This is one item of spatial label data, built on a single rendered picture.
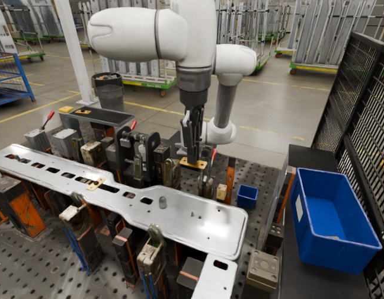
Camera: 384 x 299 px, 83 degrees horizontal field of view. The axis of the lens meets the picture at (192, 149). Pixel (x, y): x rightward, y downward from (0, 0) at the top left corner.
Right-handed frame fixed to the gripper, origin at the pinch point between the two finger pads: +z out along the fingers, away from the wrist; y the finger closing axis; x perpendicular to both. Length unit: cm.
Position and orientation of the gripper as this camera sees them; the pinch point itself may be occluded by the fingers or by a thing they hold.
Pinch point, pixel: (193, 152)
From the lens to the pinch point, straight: 67.5
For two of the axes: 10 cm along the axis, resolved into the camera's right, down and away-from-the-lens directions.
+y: -3.7, 5.1, -7.8
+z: 0.0, 8.4, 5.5
